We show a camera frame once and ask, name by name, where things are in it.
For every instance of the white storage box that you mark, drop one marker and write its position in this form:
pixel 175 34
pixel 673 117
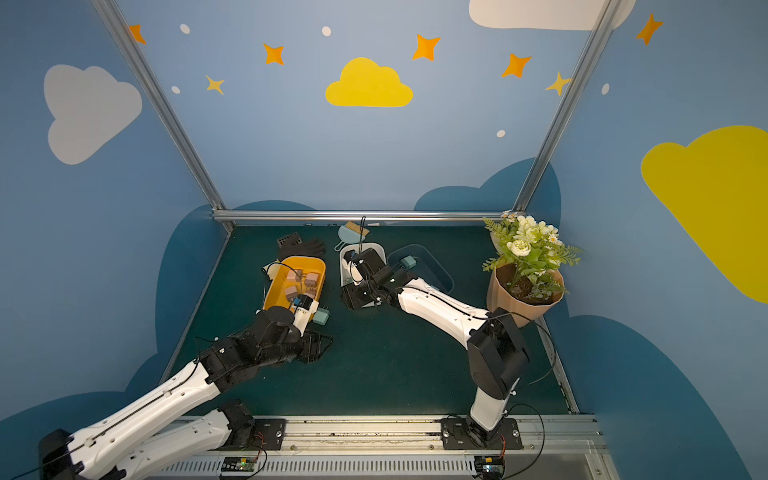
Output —
pixel 359 264

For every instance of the yellow storage box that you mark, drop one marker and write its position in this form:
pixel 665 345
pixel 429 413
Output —
pixel 274 290

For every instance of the aluminium frame rail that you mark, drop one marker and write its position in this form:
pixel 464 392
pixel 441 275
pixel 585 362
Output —
pixel 338 216

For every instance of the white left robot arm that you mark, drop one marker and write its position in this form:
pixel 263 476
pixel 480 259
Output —
pixel 136 441

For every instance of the transparent blue storage box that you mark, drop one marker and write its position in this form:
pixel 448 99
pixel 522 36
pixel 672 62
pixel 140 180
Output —
pixel 428 267

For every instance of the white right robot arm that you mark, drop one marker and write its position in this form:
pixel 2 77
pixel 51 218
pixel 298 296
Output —
pixel 498 355

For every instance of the black rubber glove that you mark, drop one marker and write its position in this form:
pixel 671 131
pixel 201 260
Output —
pixel 293 245

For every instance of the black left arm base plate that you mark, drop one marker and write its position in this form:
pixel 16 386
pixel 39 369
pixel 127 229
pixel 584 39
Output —
pixel 253 434

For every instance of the artificial green white plant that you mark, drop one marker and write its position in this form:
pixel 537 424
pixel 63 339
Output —
pixel 535 253

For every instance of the light blue dustpan brush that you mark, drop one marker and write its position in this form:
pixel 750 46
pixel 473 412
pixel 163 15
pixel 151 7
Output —
pixel 349 234

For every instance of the pink ribbed flower pot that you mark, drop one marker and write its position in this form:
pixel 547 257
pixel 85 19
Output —
pixel 498 297

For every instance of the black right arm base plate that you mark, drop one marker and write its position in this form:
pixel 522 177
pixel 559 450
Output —
pixel 460 433

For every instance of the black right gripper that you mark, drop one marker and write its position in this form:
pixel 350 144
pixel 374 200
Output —
pixel 365 264

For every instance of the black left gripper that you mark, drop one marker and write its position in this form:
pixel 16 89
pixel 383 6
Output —
pixel 297 303

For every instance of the pink plug cluster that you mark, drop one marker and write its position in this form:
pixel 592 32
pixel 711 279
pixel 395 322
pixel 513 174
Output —
pixel 291 293

